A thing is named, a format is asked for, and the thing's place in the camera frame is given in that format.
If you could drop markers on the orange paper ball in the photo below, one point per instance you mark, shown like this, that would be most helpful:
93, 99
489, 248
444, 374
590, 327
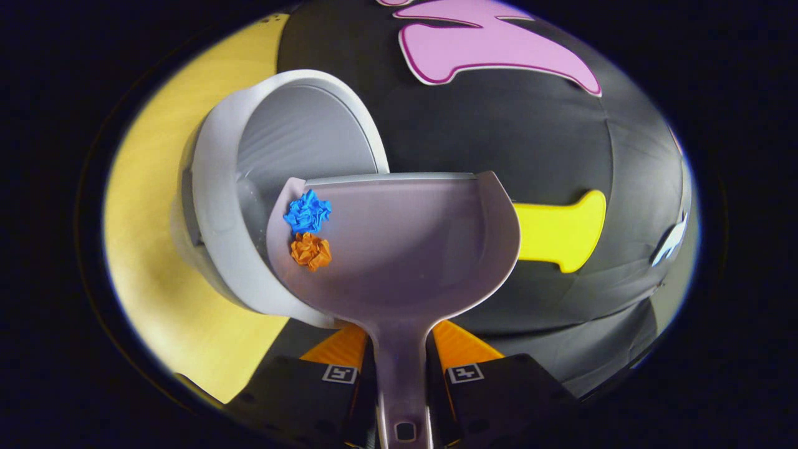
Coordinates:
310, 251

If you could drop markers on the wooden desktop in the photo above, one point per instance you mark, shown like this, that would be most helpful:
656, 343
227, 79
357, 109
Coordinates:
156, 218

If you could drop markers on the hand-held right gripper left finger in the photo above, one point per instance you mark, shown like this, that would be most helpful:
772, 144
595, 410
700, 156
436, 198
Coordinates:
299, 399

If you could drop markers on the grey ribbed garbage bin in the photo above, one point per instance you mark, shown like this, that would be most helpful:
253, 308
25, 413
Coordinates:
293, 137

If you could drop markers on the black backdrop cloth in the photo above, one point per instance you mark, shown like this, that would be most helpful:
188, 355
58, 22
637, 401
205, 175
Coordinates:
499, 143

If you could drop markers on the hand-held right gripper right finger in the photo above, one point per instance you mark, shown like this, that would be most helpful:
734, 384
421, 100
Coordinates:
505, 399

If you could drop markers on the pale purple dustpan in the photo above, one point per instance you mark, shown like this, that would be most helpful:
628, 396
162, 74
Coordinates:
405, 249

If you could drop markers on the blue paper ball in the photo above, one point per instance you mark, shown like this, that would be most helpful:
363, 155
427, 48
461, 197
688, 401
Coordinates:
307, 212

